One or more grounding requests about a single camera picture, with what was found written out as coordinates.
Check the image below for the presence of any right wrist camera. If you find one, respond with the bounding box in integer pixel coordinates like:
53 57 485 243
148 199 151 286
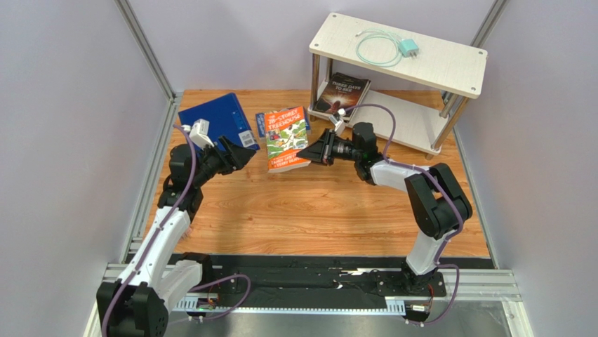
329 108 347 136

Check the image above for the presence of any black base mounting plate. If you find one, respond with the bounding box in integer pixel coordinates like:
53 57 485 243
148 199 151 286
200 255 447 310

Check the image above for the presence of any three days to see book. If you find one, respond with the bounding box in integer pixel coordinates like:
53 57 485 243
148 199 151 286
312 72 371 122

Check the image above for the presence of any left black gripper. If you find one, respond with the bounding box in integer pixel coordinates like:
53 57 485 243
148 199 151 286
192 135 256 187

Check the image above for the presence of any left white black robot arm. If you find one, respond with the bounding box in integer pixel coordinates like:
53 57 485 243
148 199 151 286
96 136 256 336

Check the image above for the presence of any blue treehouse book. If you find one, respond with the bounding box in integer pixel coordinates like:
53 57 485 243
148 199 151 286
255 107 312 140

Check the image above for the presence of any teal charger with cable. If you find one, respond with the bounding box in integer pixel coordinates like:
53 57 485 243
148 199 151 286
355 28 420 68

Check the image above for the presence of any orange 78-storey treehouse book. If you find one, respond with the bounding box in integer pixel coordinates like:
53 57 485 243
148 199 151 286
265 106 310 173

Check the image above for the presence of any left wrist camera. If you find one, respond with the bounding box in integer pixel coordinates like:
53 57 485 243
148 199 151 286
189 119 215 150

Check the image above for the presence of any blue file folder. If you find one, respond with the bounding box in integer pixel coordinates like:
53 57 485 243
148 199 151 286
178 93 260 150

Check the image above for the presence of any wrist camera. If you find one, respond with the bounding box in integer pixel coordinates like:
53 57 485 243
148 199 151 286
189 119 215 150
329 108 347 136

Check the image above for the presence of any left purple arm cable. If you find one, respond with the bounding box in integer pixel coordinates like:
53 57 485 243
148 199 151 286
100 124 252 337

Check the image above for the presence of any white two-tier shelf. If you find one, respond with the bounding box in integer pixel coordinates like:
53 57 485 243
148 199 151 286
308 13 488 159

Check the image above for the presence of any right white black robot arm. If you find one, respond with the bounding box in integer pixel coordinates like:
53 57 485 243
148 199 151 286
297 122 472 282

